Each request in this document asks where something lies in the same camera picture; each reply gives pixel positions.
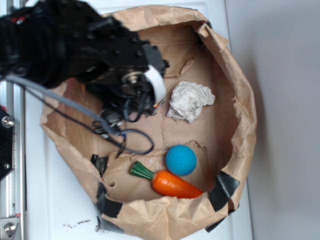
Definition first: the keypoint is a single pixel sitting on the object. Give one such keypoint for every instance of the crumpled white paper ball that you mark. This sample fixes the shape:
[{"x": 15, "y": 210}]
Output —
[{"x": 187, "y": 101}]

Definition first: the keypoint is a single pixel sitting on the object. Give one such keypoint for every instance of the aluminium frame rail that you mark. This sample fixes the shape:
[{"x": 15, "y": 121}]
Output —
[{"x": 13, "y": 218}]

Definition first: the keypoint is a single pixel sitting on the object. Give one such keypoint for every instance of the blue golf ball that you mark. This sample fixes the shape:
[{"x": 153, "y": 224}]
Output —
[{"x": 181, "y": 160}]

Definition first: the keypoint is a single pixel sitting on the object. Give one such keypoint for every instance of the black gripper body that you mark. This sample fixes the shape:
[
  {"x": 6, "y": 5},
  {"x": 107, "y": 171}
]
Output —
[{"x": 124, "y": 72}]

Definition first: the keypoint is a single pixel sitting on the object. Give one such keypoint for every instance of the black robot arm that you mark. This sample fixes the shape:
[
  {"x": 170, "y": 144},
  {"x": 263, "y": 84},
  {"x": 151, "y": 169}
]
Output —
[{"x": 55, "y": 40}]

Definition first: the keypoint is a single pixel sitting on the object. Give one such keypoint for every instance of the brown paper bag tray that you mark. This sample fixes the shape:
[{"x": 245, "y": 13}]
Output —
[{"x": 223, "y": 136}]

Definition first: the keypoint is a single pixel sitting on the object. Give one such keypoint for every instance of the orange plastic carrot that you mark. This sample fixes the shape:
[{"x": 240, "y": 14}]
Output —
[{"x": 165, "y": 182}]

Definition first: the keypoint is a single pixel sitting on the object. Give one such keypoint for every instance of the black mounting bracket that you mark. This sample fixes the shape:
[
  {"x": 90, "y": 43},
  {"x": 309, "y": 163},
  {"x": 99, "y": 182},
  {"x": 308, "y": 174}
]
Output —
[{"x": 6, "y": 143}]

